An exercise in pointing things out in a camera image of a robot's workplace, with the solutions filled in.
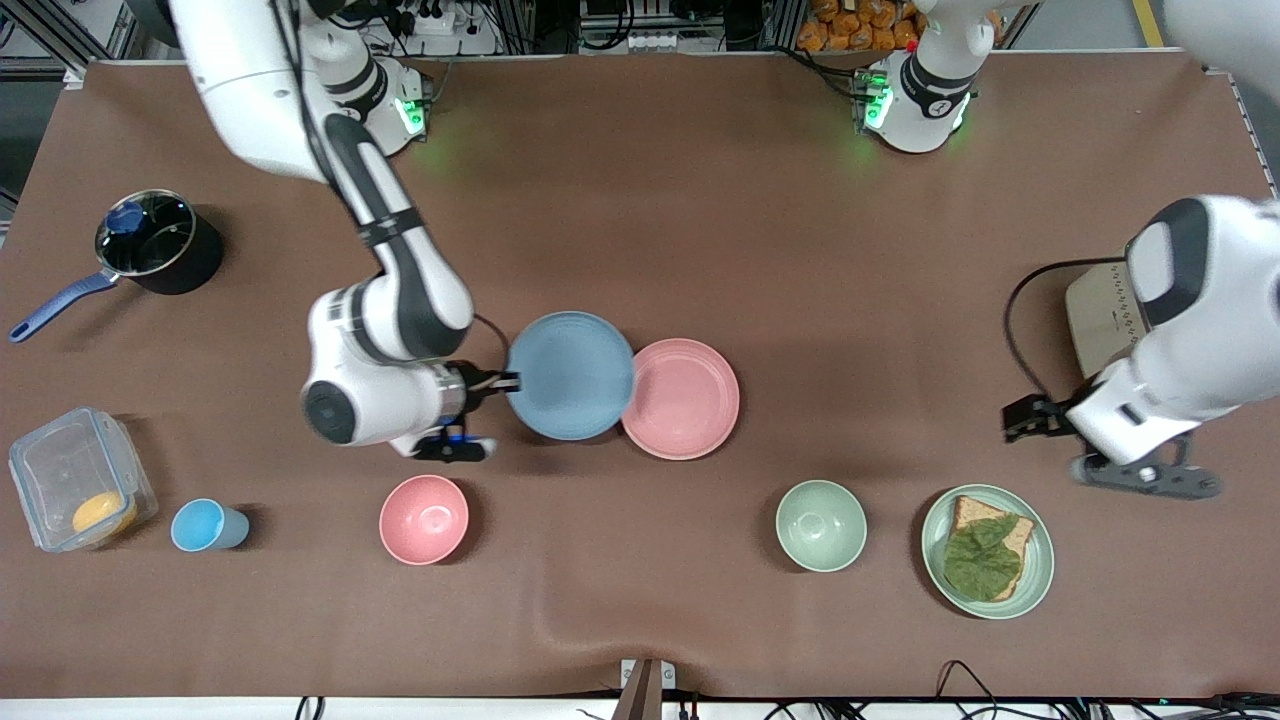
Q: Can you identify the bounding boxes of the blue plate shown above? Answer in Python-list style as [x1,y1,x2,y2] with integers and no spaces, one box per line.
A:
[504,311,638,443]

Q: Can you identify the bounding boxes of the pink plate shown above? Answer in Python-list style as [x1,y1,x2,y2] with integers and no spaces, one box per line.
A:
[621,338,742,462]

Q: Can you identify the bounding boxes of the brown bread slice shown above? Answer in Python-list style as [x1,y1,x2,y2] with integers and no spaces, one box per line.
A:
[949,495,1037,602]

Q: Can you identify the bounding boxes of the silver toaster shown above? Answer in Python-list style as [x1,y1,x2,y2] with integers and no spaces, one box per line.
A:
[1064,254,1153,381]

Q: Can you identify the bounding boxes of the pink bowl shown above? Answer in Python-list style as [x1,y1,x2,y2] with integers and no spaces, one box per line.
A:
[379,474,470,567]

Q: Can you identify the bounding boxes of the green lettuce leaf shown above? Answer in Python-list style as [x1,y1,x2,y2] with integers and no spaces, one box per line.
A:
[943,516,1024,604]

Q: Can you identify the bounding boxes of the green plate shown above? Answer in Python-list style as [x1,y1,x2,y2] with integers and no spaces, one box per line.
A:
[921,484,1056,621]

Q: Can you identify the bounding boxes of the green bowl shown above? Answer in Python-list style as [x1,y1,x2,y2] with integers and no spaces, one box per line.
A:
[775,480,868,574]

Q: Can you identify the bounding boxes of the blue cup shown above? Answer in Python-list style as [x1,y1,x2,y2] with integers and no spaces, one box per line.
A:
[169,498,251,554]

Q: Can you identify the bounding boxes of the glass lid with blue knob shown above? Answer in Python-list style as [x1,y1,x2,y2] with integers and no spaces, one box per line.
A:
[95,190,197,278]

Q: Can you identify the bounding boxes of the yellow round food piece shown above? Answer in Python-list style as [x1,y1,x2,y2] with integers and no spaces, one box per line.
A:
[71,489,139,542]

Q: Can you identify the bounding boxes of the clear plastic container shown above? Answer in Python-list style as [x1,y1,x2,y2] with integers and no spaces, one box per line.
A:
[8,405,160,554]

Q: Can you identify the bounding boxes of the bag of orange bread rolls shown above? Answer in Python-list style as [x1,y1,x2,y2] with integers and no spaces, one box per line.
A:
[797,0,923,53]

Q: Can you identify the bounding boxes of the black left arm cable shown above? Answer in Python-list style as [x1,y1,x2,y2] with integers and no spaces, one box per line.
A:
[1004,257,1129,403]

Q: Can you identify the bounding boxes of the black looped floor cable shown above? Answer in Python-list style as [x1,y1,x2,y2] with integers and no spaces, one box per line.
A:
[934,659,1003,720]

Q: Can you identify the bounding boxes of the black pot with blue handle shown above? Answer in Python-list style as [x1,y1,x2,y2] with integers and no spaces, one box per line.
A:
[8,188,225,345]

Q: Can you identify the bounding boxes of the metal table edge bracket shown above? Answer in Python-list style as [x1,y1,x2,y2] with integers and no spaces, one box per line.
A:
[619,657,677,720]

